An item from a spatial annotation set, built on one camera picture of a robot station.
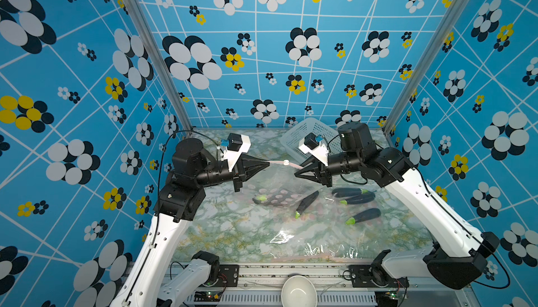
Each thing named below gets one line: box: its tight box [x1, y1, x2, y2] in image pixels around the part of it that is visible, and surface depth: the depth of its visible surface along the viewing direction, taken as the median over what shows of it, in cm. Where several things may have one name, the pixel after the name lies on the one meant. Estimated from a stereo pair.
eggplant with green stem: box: [345, 207, 382, 225], surface depth 88 cm
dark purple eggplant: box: [339, 191, 376, 206], surface depth 91 cm
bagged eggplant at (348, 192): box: [331, 187, 370, 198], surface depth 94 cm
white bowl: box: [280, 274, 319, 307], surface depth 70 cm
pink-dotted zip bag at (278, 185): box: [243, 159, 323, 208], surface depth 68 cm
